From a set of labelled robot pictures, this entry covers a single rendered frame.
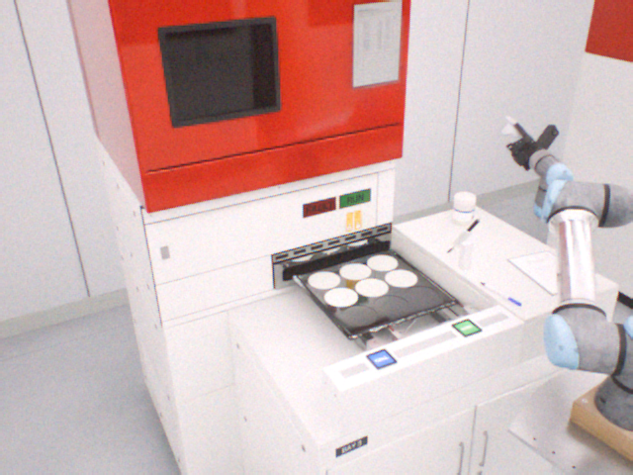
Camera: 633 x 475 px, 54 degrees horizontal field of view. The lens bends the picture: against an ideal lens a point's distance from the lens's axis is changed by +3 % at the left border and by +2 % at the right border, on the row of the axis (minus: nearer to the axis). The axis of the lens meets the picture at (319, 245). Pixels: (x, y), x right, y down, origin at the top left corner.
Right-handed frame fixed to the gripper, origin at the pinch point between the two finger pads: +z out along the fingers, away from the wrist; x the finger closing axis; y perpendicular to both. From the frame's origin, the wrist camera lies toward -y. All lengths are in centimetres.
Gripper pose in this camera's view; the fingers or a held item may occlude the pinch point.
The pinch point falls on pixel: (515, 130)
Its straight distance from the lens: 235.3
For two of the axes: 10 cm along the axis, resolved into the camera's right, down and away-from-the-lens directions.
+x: 5.6, 6.0, 5.7
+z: -2.1, -5.6, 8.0
